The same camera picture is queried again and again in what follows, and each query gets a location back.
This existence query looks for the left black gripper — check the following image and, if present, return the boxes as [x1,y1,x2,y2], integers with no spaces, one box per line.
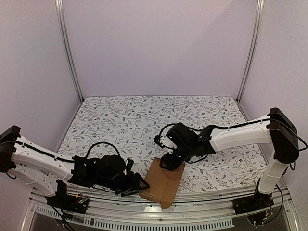
[95,171,150,198]

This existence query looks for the brown cardboard box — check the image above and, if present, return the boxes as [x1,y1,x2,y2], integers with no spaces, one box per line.
[139,158,185,209]

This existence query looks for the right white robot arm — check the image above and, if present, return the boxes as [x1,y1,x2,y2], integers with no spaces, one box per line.
[154,107,300,210]

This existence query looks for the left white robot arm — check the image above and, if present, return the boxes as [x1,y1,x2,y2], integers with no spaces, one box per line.
[0,126,150,209]

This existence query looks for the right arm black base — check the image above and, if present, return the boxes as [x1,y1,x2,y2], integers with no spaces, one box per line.
[232,181,274,214]

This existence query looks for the floral patterned table mat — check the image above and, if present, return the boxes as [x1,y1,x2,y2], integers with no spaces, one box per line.
[58,96,266,193]

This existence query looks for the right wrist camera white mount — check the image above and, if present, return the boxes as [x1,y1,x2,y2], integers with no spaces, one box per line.
[154,135,177,152]

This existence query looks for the left black braided cable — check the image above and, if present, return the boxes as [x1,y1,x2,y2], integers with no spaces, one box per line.
[86,141,121,159]

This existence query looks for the aluminium front rail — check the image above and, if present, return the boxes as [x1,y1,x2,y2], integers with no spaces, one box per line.
[19,186,299,231]

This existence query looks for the right aluminium frame post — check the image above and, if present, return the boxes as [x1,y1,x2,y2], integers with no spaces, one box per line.
[236,0,265,104]

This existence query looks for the aluminium frame post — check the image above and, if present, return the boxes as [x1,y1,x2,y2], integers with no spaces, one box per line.
[236,0,265,104]
[55,0,84,103]

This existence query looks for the left aluminium frame post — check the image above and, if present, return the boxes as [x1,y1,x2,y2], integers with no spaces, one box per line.
[55,0,84,103]

